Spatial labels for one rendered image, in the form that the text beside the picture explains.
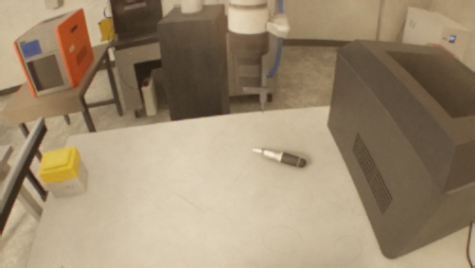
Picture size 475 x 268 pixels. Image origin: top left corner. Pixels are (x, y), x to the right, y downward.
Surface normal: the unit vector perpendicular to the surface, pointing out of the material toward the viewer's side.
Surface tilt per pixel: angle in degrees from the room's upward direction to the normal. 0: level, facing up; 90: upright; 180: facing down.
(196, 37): 90
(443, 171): 58
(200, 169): 0
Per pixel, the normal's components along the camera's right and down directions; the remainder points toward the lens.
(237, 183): -0.03, -0.76
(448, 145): -0.85, -0.31
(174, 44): -0.08, 0.66
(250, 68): -0.10, 0.36
